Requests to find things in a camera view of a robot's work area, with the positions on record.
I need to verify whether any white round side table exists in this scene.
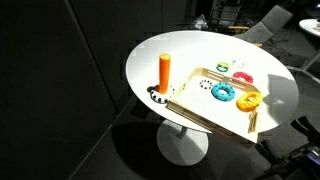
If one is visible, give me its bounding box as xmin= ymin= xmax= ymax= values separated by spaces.
xmin=286 ymin=18 xmax=320 ymax=84

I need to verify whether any black white peg base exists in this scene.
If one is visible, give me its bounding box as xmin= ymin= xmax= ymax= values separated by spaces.
xmin=149 ymin=85 xmax=176 ymax=104

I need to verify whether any red toy ring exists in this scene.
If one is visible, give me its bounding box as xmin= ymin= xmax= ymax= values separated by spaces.
xmin=232 ymin=71 xmax=255 ymax=84

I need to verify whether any white table pedestal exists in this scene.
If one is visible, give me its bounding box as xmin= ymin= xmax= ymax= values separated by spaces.
xmin=156 ymin=119 xmax=210 ymax=167

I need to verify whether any small black white ring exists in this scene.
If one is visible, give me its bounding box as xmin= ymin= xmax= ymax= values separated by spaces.
xmin=199 ymin=79 xmax=214 ymax=91

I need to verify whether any clear toy ring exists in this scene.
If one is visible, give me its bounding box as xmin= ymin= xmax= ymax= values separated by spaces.
xmin=231 ymin=58 xmax=247 ymax=70

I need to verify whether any orange cylinder peg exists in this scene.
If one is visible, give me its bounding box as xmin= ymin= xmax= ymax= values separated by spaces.
xmin=158 ymin=53 xmax=172 ymax=95

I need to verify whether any orange carrot toy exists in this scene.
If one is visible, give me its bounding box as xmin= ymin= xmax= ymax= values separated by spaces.
xmin=235 ymin=91 xmax=264 ymax=113

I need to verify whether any wooden tray box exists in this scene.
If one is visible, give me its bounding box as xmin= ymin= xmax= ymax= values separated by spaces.
xmin=165 ymin=66 xmax=264 ymax=144

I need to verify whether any green toy ring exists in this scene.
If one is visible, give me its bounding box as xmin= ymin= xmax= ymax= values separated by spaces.
xmin=215 ymin=61 xmax=230 ymax=73

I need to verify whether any blue toy ring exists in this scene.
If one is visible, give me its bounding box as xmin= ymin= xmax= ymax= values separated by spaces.
xmin=210 ymin=82 xmax=236 ymax=102

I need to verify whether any grey chair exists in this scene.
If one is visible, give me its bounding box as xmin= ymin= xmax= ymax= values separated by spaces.
xmin=233 ymin=4 xmax=294 ymax=46

